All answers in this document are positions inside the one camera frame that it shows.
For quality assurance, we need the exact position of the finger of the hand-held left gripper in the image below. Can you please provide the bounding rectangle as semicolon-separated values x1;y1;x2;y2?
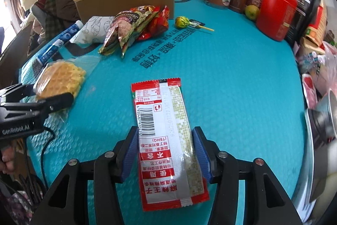
0;84;36;103
5;93;74;116

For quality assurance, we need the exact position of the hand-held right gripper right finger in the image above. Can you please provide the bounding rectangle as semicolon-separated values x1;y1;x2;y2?
192;126;303;225

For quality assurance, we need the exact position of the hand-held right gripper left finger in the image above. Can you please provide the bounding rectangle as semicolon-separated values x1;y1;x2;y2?
29;132;140;225

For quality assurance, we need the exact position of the clear packet of yellow waffles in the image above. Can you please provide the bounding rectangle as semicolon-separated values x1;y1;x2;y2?
33;58;99;111

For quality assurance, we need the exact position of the red and white snack packet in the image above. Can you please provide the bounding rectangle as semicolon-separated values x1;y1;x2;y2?
131;78;210;212

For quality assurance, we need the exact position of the blue tablet tube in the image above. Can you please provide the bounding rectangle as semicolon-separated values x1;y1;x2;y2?
35;20;84;66

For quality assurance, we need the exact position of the white bread packet with drawings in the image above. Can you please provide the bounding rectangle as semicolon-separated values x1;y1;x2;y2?
70;16;116;44

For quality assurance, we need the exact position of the green brown snack packet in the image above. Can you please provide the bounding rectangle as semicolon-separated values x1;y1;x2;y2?
118;7;157;58
99;11;137;56

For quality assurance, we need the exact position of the green yellow lollipop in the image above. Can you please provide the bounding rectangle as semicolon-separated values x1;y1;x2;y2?
175;17;214;32

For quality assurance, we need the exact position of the person's left hand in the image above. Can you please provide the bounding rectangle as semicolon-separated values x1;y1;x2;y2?
0;148;12;173

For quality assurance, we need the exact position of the dark green chair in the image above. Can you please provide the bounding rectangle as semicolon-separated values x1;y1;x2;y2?
0;22;39;90

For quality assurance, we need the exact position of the teal bubble mat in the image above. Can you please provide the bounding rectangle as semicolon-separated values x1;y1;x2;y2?
20;0;303;215

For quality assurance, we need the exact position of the green plaid cloth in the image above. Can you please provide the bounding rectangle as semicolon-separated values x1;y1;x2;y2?
43;0;58;29

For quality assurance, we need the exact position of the brown curtain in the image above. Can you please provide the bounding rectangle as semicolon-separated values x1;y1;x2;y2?
2;0;17;17

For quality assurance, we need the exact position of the metal pot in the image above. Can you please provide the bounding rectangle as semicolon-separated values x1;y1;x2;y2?
305;89;337;152

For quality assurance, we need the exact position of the clear plastic bag pile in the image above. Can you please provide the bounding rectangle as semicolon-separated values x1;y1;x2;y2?
295;39;337;109

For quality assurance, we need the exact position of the green fruit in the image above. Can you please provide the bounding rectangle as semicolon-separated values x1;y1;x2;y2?
245;5;261;21

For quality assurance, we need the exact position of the red canister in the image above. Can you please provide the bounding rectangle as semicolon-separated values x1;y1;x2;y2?
256;0;298;42

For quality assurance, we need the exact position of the orange snack box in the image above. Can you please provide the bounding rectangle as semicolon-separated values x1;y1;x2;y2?
303;0;328;47

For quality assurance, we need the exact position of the black cable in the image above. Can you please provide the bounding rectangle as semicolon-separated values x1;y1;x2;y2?
39;129;57;190

